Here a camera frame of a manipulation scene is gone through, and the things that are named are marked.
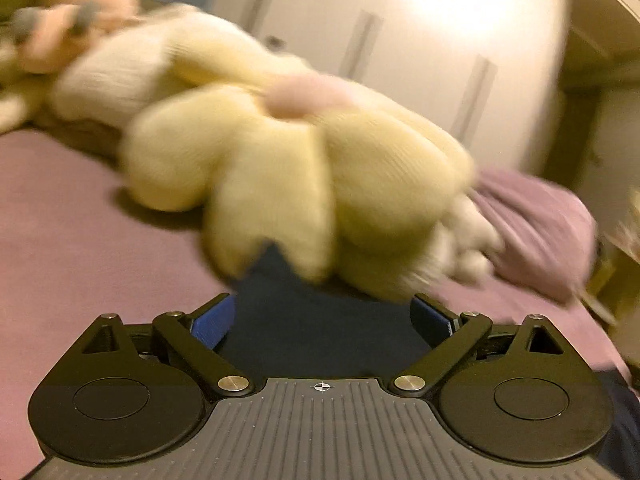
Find white wardrobe with handles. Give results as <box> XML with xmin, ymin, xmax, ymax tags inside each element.
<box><xmin>209</xmin><ymin>0</ymin><xmax>570</xmax><ymax>172</ymax></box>

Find white plush bunny toy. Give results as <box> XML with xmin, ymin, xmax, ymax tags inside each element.
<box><xmin>1</xmin><ymin>3</ymin><xmax>503</xmax><ymax>284</ymax></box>

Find pink plush toy grey horns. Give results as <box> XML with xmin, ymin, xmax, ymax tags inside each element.
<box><xmin>9</xmin><ymin>0</ymin><xmax>141</xmax><ymax>75</ymax></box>

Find pink fleece bed blanket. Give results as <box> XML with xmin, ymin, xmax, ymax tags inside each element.
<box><xmin>1</xmin><ymin>129</ymin><xmax>628</xmax><ymax>479</ymax></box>

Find pink pillow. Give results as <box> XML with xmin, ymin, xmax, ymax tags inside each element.
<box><xmin>472</xmin><ymin>169</ymin><xmax>597</xmax><ymax>304</ymax></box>

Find yellow flower plush cushion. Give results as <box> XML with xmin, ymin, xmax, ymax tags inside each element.
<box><xmin>119</xmin><ymin>34</ymin><xmax>474</xmax><ymax>300</ymax></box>

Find dark navy garment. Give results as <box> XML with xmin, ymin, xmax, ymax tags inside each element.
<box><xmin>214</xmin><ymin>242</ymin><xmax>640</xmax><ymax>480</ymax></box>

